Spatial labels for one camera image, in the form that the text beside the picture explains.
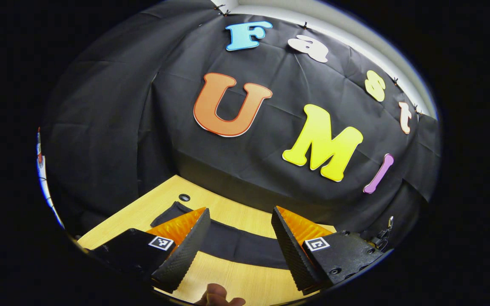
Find black backdrop cloth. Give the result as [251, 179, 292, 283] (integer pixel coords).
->
[41, 0, 441, 251]

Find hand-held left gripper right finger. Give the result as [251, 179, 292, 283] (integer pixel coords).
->
[271, 206, 384, 296]

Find black jeans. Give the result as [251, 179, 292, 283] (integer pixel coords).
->
[151, 201, 296, 270]

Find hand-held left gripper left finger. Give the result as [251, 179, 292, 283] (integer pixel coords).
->
[88, 207, 211, 294]

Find metal clip hook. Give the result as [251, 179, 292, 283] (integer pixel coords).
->
[370, 216, 395, 252]

